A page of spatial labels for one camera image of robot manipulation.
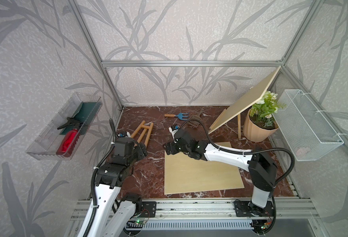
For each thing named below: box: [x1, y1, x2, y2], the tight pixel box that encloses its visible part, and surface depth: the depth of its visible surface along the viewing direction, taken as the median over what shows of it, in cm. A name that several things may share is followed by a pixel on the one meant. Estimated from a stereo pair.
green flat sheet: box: [59, 101, 103, 136], surface depth 71 cm
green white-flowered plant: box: [249, 90, 287, 128], surface depth 84 cm
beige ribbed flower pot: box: [243, 108, 279, 143], surface depth 91 cm
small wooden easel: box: [130, 120, 154, 148], surface depth 106 cm
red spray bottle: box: [55, 128, 81, 158], surface depth 60 cm
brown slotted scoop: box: [186, 107, 205, 129], surface depth 114 cm
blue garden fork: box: [164, 112, 190, 121], surface depth 117 cm
